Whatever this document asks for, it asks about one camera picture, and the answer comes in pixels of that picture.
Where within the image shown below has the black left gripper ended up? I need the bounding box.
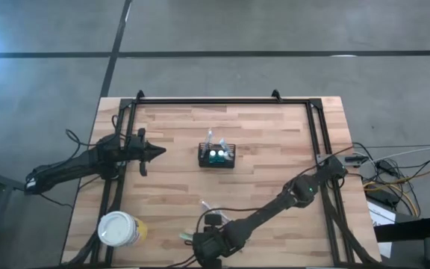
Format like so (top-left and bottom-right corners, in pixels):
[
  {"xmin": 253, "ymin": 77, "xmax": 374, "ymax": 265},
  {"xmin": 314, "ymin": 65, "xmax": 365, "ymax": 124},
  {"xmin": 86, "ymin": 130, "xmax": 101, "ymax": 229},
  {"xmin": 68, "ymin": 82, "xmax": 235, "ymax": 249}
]
[{"xmin": 127, "ymin": 128, "xmax": 166, "ymax": 177}]

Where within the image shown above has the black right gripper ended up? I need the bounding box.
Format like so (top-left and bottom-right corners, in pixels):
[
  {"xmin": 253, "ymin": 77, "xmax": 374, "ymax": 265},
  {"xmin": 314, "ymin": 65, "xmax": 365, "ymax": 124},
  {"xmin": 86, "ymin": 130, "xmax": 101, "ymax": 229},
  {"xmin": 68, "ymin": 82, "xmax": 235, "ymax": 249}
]
[{"xmin": 191, "ymin": 213, "xmax": 238, "ymax": 268}]

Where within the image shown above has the green toothbrush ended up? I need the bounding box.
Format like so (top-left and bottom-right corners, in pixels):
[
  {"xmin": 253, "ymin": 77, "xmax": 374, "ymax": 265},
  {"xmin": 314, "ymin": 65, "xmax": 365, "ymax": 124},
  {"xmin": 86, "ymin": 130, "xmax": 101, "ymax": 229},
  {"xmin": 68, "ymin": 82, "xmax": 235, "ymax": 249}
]
[{"xmin": 218, "ymin": 137, "xmax": 235, "ymax": 160}]

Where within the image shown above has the yellow canister with white lid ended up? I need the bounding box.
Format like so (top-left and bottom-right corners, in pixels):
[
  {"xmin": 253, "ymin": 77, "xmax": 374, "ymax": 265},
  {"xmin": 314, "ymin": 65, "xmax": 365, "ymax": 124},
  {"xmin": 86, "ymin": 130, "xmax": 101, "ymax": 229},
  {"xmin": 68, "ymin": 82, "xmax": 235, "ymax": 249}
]
[{"xmin": 97, "ymin": 211, "xmax": 149, "ymax": 248}]

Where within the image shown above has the small black box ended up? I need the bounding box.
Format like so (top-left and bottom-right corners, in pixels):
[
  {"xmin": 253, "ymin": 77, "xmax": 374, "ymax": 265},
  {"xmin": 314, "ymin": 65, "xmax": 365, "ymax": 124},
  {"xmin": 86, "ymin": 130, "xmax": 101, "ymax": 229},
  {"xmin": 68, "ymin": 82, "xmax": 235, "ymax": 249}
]
[{"xmin": 344, "ymin": 155, "xmax": 370, "ymax": 164}]

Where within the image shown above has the white paper sheet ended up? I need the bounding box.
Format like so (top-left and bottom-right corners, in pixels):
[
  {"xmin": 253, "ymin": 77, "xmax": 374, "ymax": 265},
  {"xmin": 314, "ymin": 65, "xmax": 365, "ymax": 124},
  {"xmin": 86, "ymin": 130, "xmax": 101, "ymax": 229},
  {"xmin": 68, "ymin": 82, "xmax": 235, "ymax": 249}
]
[{"xmin": 367, "ymin": 201, "xmax": 397, "ymax": 259}]

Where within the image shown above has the black power brick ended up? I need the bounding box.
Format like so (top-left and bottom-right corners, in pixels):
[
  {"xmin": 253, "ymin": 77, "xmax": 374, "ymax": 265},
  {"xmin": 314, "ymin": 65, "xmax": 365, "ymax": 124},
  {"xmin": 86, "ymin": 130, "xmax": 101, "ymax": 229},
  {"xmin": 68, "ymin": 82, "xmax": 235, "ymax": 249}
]
[{"xmin": 367, "ymin": 188, "xmax": 401, "ymax": 208}]

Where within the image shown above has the black stand beam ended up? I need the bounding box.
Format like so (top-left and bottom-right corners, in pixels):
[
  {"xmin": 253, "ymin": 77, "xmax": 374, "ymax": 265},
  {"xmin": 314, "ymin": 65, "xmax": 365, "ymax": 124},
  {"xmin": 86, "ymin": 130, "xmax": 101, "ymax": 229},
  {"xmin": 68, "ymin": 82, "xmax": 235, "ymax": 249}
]
[{"xmin": 373, "ymin": 216, "xmax": 430, "ymax": 268}]

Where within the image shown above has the black wire caddy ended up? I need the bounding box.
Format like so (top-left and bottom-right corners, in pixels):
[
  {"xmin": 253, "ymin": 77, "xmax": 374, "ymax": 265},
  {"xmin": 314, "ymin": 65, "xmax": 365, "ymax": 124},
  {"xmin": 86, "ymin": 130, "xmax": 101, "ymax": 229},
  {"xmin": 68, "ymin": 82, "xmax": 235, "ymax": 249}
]
[{"xmin": 198, "ymin": 142, "xmax": 237, "ymax": 169}]

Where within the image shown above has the black aluminium table frame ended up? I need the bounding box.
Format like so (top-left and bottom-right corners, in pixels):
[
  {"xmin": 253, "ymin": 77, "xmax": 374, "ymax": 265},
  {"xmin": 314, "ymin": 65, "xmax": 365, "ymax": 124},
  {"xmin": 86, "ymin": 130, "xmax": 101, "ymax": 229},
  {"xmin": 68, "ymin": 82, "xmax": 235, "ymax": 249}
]
[{"xmin": 60, "ymin": 89, "xmax": 382, "ymax": 268}]

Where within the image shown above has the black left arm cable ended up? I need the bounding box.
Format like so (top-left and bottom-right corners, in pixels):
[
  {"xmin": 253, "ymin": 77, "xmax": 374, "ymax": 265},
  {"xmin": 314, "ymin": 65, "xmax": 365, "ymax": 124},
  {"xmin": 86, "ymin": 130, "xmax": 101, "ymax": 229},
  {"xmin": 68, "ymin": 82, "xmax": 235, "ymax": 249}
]
[{"xmin": 64, "ymin": 129, "xmax": 100, "ymax": 149}]

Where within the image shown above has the cables and power box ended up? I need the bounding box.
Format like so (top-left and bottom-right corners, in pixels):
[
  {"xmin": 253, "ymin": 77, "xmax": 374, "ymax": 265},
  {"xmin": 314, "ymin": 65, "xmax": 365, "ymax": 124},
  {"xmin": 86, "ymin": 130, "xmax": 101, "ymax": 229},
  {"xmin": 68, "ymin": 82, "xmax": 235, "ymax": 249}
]
[{"xmin": 362, "ymin": 167, "xmax": 430, "ymax": 218}]

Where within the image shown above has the white cable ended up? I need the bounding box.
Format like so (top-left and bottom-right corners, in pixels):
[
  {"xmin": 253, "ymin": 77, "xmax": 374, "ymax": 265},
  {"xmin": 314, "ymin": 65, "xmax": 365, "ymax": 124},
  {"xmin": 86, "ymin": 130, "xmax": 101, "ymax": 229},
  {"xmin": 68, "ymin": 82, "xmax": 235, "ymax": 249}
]
[{"xmin": 352, "ymin": 147, "xmax": 430, "ymax": 165}]

